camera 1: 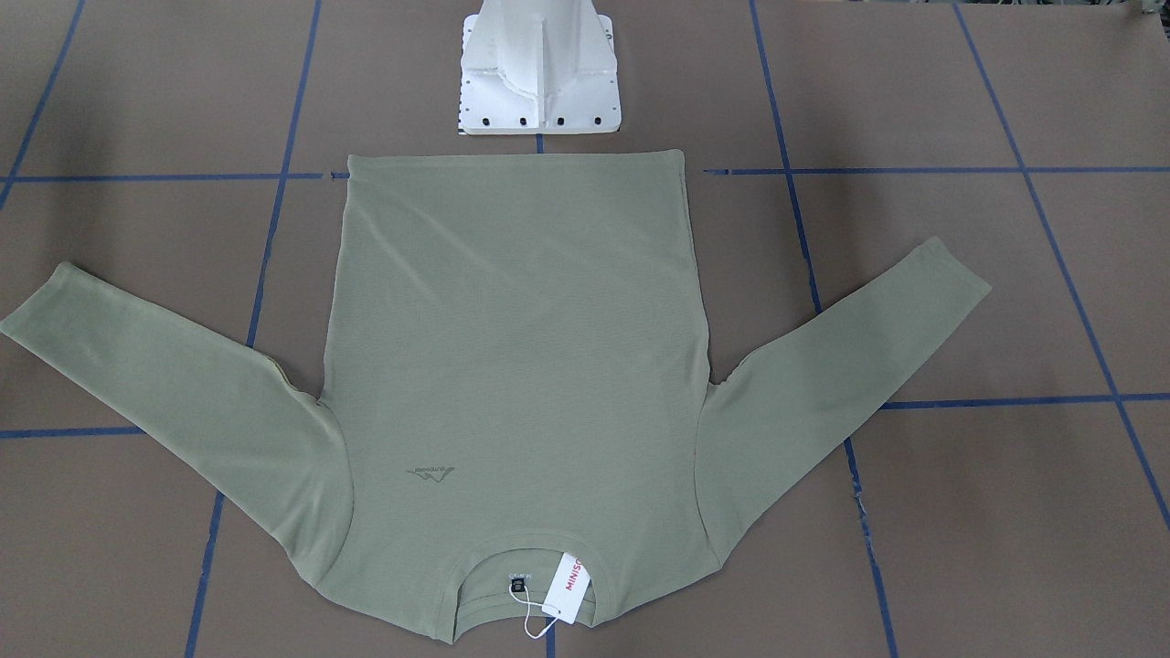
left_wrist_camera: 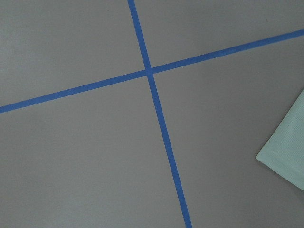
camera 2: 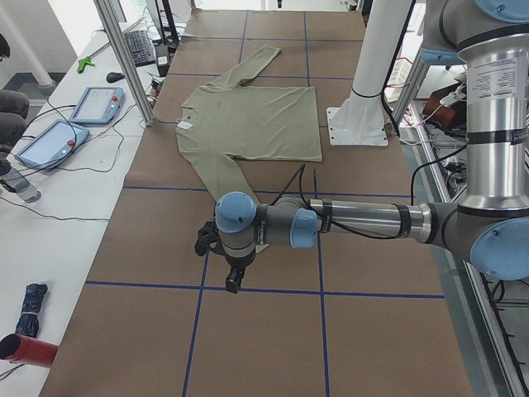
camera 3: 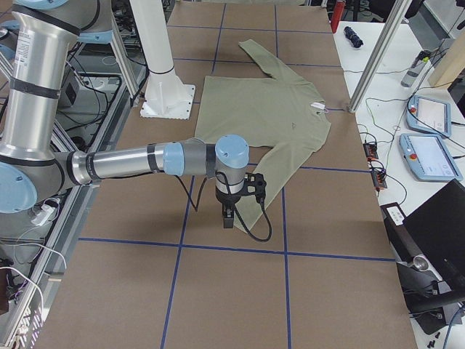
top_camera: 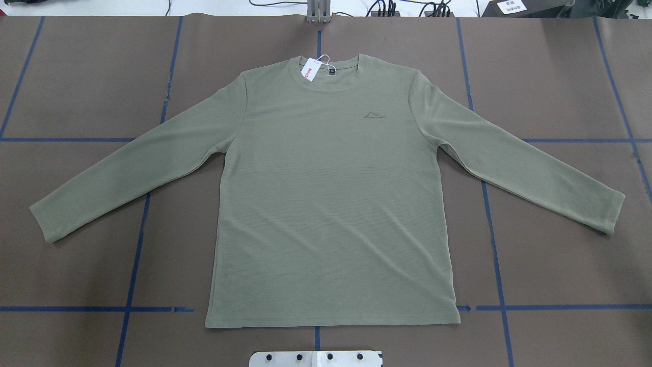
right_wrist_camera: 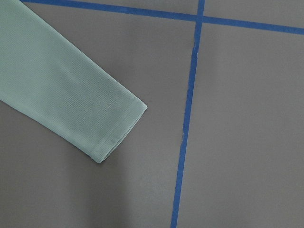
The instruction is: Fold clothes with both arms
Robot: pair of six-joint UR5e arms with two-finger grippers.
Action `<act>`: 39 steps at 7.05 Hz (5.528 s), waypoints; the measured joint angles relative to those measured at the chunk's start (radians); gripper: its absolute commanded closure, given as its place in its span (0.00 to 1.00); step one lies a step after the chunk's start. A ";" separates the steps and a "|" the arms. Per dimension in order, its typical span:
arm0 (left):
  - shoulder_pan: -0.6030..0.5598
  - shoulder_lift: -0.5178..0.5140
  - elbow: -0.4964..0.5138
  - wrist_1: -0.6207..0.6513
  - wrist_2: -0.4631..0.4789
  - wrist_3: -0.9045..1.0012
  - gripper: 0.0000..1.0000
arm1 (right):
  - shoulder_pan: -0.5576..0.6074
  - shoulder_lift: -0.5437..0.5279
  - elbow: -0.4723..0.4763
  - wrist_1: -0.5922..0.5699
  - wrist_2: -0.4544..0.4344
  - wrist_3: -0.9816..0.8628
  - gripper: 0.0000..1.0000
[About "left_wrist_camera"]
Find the olive green long-sleeve shirt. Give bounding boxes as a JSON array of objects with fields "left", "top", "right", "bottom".
[{"left": 256, "top": 92, "right": 304, "bottom": 190}]

